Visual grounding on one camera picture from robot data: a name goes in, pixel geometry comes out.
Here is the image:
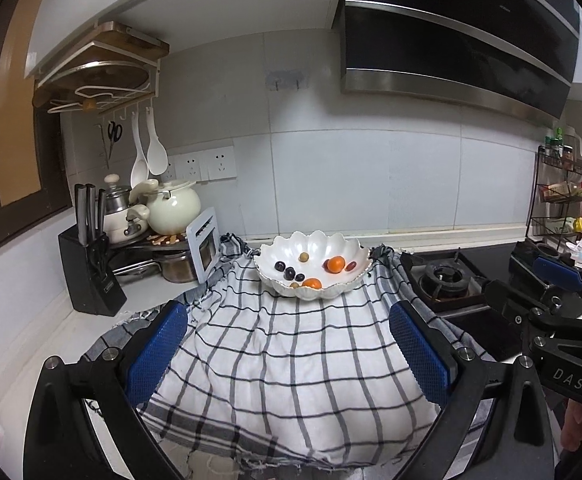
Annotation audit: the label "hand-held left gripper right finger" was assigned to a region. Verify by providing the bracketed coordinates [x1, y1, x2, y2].
[388, 301, 556, 480]

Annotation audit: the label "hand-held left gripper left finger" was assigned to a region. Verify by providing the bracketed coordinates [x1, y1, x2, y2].
[23, 300, 190, 480]

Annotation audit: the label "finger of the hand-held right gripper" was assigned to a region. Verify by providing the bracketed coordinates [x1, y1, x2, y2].
[531, 256, 582, 306]
[485, 279, 556, 333]

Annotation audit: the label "white scalloped bowl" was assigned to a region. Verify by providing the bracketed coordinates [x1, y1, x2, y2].
[253, 231, 370, 301]

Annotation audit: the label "person's right hand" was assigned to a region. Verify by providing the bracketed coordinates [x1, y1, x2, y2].
[561, 400, 582, 453]

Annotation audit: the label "black glass gas cooktop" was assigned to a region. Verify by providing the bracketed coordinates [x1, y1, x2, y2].
[401, 247, 582, 361]

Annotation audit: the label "black burner grate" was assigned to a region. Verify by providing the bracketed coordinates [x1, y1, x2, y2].
[510, 240, 579, 281]

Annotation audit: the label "gas stove burner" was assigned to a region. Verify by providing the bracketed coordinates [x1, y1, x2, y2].
[401, 249, 492, 313]

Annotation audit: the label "row of seasoning packets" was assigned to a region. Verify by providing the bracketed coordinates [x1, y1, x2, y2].
[541, 180, 582, 203]

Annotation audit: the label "steel stockpot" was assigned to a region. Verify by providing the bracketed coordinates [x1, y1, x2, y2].
[160, 249, 199, 283]

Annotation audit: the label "black knife block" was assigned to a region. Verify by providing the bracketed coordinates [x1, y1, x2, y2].
[58, 225, 128, 317]

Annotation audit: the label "white slotted stand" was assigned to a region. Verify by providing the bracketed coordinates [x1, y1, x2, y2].
[186, 206, 222, 284]

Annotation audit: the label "black kitchen shears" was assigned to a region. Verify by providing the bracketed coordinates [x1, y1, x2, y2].
[92, 234, 112, 276]

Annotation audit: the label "wooden trivet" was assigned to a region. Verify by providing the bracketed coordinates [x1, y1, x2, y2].
[146, 232, 192, 248]

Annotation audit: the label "grey checked cloth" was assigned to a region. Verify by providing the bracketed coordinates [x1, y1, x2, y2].
[81, 232, 496, 471]

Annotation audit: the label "white plastic jug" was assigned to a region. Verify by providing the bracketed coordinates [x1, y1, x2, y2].
[563, 127, 582, 161]

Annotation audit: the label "green capped bottle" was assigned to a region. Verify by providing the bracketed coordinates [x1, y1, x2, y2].
[545, 127, 566, 156]

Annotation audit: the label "large cream ceramic pot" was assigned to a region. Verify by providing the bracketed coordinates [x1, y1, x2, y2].
[143, 179, 202, 236]

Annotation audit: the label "steel pot with cream knob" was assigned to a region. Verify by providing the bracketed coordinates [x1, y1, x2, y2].
[103, 173, 132, 213]

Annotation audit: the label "white ladle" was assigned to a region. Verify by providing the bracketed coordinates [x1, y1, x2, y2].
[130, 112, 149, 188]

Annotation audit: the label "white rice spatula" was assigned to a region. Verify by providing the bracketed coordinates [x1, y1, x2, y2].
[146, 106, 168, 177]

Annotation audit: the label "black steel range hood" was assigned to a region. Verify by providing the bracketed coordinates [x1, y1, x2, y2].
[332, 0, 580, 128]

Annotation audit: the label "round wooden board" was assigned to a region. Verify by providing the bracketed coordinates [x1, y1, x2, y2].
[33, 59, 152, 108]

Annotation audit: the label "rectangular wooden cutting board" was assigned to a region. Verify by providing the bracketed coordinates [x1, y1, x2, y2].
[36, 21, 170, 76]

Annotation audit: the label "black wire spice rack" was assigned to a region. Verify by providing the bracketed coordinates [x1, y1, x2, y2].
[526, 145, 582, 241]

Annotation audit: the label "steel handled knife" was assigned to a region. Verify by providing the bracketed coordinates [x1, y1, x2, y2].
[74, 184, 86, 246]
[85, 184, 96, 243]
[96, 187, 109, 241]

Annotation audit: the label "black handled scissors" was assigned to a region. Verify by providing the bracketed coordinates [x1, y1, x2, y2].
[105, 121, 124, 162]

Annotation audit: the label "white wall rack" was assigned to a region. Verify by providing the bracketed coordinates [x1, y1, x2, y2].
[33, 52, 162, 116]

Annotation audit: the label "grey wall hook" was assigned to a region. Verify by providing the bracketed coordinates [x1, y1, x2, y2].
[270, 71, 304, 92]

